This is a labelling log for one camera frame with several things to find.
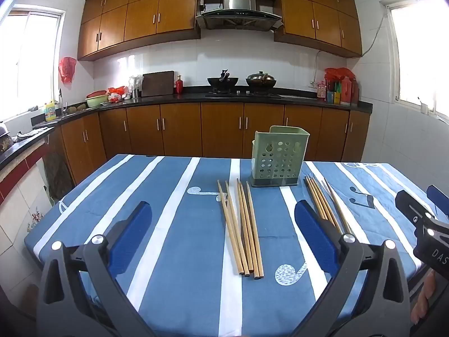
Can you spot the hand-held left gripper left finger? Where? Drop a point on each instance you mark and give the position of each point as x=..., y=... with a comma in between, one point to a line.
x=135, y=231

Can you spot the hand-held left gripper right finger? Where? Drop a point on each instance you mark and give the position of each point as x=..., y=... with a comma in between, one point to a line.
x=315, y=231

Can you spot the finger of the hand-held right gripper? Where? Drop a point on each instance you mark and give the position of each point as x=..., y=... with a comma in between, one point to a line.
x=440, y=200
x=429, y=242

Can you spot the green perforated utensil holder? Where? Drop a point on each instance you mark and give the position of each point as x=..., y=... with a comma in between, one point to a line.
x=277, y=158

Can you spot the person's right hand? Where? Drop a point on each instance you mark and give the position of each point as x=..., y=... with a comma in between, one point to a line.
x=424, y=295

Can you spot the blue striped tablecloth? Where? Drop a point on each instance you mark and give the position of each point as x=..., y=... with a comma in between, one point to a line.
x=168, y=238

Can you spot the wooden base cabinets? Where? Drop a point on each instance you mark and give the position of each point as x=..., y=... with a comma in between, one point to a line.
x=182, y=130

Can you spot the green basin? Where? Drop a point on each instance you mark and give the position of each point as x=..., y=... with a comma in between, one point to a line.
x=96, y=101

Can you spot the yellow seasoning box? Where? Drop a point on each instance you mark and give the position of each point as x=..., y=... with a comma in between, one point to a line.
x=333, y=97

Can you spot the dark sauce bottle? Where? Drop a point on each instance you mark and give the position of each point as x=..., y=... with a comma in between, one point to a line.
x=355, y=93

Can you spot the red and white plastic bags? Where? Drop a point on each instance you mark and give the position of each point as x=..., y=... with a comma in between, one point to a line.
x=117, y=93

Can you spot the pink bottle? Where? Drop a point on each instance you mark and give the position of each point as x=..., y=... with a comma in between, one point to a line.
x=321, y=91

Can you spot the grey rag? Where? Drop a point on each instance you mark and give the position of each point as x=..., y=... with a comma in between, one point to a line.
x=31, y=133

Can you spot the red bowl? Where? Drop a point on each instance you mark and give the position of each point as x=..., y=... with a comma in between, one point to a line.
x=96, y=94

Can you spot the red sauce bottle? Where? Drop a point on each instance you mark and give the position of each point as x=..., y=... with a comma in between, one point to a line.
x=345, y=91

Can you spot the black kitchen countertop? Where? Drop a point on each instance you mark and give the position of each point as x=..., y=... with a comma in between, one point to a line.
x=189, y=97

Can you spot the yellow detergent bottle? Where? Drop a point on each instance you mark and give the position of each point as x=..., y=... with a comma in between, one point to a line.
x=50, y=111

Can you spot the dark wooden cutting board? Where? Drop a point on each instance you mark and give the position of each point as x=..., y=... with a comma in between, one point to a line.
x=158, y=83

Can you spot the metal faucet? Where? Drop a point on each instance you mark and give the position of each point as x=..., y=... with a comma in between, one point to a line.
x=60, y=100

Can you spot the black gas stove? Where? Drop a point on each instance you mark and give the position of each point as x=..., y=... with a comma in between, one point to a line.
x=242, y=94

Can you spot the red plastic bag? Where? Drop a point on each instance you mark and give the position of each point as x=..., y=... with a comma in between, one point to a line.
x=338, y=73
x=67, y=70

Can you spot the wok with metal lid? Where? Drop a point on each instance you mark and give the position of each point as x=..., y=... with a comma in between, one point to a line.
x=261, y=80

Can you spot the black wok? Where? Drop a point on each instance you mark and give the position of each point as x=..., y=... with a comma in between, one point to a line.
x=222, y=81

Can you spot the steel range hood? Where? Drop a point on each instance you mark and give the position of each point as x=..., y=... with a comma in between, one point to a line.
x=238, y=0

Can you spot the window with white frame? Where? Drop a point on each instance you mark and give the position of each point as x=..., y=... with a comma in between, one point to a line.
x=421, y=56
x=28, y=63

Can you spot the wooden wall cabinets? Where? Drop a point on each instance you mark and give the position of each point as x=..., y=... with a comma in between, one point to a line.
x=140, y=17

